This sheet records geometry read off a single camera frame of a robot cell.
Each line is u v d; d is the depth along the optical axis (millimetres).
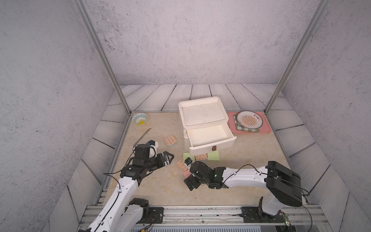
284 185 432
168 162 697
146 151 616
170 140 1020
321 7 710
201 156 936
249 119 1145
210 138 838
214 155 936
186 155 930
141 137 1060
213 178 613
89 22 756
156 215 686
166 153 715
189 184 727
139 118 1147
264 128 1090
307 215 741
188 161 733
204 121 847
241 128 1078
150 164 658
